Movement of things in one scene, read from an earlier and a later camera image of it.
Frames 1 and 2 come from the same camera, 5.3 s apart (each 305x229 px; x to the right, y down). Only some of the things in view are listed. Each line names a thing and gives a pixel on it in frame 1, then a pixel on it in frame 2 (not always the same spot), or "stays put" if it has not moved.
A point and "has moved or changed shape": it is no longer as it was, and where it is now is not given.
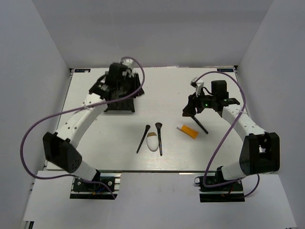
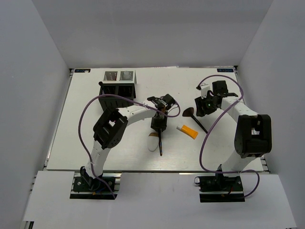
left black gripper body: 130,85 → 157,122
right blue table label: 231,70 stays put
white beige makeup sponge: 152,141 stays put
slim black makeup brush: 147,127 has moved or changed shape
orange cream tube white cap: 192,133 stays put
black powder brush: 158,125 stays put
